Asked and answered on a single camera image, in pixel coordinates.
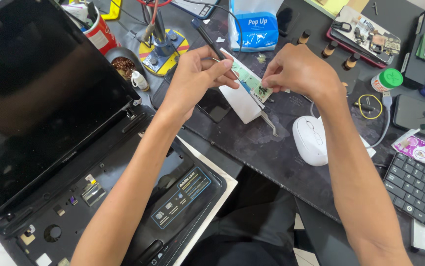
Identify person's left hand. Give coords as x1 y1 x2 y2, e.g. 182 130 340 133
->
161 46 241 122

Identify person's right hand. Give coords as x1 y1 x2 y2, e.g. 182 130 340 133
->
262 43 343 108

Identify black soldering iron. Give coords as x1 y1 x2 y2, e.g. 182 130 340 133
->
191 18 251 93

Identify green circuit board strip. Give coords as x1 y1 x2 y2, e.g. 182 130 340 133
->
231 60 273 103

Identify small brown black-capped bottle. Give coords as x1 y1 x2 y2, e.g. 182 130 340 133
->
297 29 312 45
342 53 361 71
321 40 339 59

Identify yellow round soldering iron stand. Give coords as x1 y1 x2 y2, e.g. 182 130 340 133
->
138 0 190 77

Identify red phone case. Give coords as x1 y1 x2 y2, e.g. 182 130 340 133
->
326 28 387 69

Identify small white dropper bottle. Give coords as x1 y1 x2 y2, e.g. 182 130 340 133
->
131 70 150 92

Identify silver tweezers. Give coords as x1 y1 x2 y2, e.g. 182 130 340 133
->
260 110 280 138

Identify blue tissue pack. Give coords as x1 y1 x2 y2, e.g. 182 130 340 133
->
228 0 284 52

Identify black bowl with brass wool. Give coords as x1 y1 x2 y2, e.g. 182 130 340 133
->
105 47 147 83

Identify yellow paper pad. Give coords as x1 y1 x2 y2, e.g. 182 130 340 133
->
304 0 370 17

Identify white computer mouse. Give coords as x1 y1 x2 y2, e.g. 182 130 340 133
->
292 115 330 167

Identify opened phone with exposed board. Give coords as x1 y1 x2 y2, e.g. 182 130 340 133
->
330 5 402 66

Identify white jar with green lid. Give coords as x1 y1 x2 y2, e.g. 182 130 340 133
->
371 68 404 93

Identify yellow rubber band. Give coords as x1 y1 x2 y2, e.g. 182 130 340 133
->
358 94 383 120

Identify black desk mat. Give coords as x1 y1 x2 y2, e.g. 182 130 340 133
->
152 0 425 224

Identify red cup with tools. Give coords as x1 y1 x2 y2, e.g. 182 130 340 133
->
60 0 121 56

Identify white board under laptop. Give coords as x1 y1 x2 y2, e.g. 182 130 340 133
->
173 136 239 266

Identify black box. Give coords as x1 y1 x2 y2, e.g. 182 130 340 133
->
401 9 425 89

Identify large black phone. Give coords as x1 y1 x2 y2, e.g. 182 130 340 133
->
393 94 425 145

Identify purple and white tube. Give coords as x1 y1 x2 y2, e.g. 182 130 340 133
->
391 128 425 168

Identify black disassembled laptop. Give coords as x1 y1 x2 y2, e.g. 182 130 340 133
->
0 0 228 266

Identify person's black trousers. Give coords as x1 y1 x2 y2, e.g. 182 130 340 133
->
181 168 362 266

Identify black keyboard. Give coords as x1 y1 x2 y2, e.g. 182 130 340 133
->
383 152 425 240

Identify black soldering iron cable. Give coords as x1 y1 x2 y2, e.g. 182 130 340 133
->
180 0 244 52

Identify grey usb cable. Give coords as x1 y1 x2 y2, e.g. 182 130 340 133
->
365 90 394 149

